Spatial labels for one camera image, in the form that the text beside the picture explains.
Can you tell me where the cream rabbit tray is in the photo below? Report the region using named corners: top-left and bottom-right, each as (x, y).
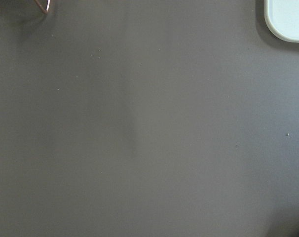
top-left (264, 0), bottom-right (299, 43)

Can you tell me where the copper wire bottle rack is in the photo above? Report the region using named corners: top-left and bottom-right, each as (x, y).
top-left (34, 0), bottom-right (51, 14)

